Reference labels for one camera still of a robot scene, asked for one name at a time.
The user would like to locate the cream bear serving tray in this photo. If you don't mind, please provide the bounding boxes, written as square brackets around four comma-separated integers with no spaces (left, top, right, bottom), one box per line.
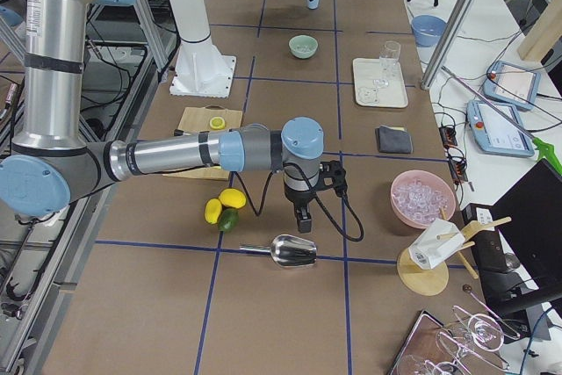
[352,58,408,109]

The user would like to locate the steel ice scoop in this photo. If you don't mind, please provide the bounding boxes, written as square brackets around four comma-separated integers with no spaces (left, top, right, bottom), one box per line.
[240,234,317,268]

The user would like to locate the white carton on stand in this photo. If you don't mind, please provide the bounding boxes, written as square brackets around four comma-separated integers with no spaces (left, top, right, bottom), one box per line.
[408,219,465,270]

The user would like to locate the pink bowl of ice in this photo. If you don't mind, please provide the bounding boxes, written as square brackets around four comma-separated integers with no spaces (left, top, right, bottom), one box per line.
[390,170,457,229]

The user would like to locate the clear wine glass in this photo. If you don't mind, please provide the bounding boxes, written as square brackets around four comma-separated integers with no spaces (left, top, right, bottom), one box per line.
[374,40,401,89]

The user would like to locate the aluminium frame post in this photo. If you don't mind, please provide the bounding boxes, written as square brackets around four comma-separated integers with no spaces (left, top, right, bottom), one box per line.
[421,0,475,90]

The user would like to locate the light green bowl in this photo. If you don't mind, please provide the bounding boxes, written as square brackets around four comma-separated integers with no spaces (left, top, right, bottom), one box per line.
[288,34,319,60]

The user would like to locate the lemon half slice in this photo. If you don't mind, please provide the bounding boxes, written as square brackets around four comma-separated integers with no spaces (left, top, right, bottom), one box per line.
[209,116,227,130]

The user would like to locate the grey folded cloth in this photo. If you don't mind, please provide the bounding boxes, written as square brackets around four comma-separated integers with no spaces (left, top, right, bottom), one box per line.
[375,126,413,154]

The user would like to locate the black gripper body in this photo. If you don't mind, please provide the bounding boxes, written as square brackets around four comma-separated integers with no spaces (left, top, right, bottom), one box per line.
[284,172,319,213]

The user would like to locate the wooden stand with round base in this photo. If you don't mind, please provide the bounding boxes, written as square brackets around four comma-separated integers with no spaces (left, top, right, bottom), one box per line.
[397,217,512,296]

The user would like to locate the blue teach pendant tablet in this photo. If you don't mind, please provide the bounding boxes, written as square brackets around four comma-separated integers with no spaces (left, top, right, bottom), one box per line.
[483,61,541,111]

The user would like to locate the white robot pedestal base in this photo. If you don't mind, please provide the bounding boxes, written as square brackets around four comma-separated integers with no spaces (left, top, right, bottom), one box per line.
[169,0,236,98]

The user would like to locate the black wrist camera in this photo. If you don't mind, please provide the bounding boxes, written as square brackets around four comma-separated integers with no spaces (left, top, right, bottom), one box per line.
[316,160,348,198]

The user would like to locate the green lime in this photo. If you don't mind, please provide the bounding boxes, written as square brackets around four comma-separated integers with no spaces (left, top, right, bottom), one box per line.
[217,208,239,233]

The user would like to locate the black monitor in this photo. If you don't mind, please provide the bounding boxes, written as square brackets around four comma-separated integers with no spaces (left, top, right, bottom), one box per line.
[473,159,561,316]

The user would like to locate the wooden cutting board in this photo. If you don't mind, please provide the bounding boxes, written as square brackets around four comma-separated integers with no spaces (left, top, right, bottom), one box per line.
[161,106,244,182]

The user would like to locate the blue bowl with fork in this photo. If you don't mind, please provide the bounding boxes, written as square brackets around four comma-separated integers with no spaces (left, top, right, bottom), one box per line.
[411,15,447,47]

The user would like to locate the yellow lemon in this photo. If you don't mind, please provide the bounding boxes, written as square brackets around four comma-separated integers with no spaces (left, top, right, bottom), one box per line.
[219,188,247,209]
[204,198,223,225]

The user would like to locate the upturned wine glasses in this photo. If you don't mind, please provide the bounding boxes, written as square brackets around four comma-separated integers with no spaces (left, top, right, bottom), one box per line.
[388,292,522,374]

